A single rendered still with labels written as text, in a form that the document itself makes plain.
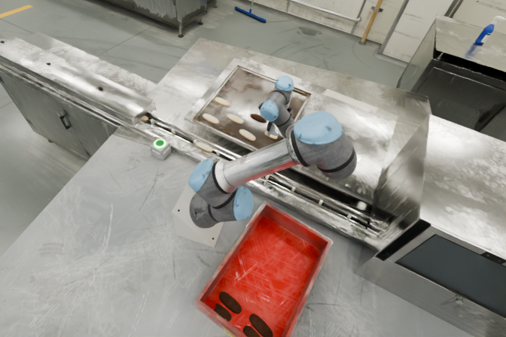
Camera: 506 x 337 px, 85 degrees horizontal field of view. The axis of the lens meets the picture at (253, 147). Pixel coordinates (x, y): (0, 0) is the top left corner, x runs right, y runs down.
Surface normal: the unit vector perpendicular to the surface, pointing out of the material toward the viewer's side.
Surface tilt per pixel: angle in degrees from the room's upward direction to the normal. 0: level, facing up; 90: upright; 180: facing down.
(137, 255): 0
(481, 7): 90
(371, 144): 10
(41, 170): 0
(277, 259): 0
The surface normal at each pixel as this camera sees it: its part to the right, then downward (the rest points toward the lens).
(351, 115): 0.04, -0.54
